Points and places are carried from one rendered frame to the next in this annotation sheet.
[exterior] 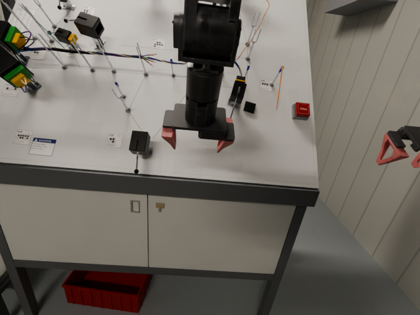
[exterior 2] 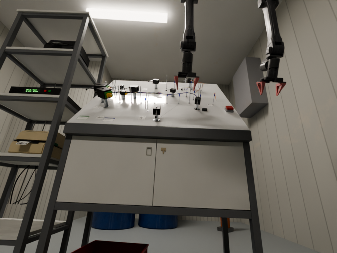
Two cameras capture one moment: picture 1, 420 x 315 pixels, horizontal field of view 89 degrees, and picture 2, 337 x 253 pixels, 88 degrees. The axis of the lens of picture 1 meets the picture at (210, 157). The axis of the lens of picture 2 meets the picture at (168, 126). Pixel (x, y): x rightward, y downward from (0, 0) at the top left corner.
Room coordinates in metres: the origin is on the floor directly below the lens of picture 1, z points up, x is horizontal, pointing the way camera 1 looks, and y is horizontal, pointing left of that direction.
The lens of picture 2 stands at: (-0.43, 0.05, 0.48)
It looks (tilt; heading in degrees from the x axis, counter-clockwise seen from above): 21 degrees up; 4
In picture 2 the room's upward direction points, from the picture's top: 3 degrees clockwise
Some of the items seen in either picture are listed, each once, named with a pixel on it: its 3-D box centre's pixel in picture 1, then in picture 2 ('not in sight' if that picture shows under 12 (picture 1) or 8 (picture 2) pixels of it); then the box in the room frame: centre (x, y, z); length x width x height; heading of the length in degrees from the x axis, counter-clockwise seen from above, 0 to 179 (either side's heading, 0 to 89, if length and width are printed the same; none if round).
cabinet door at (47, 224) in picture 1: (75, 225); (110, 168); (0.63, 0.48, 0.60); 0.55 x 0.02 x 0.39; 94
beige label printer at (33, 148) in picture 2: not in sight; (43, 144); (0.72, 1.03, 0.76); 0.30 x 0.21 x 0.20; 7
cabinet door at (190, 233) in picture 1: (217, 235); (200, 171); (0.66, -0.07, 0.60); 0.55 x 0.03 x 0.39; 94
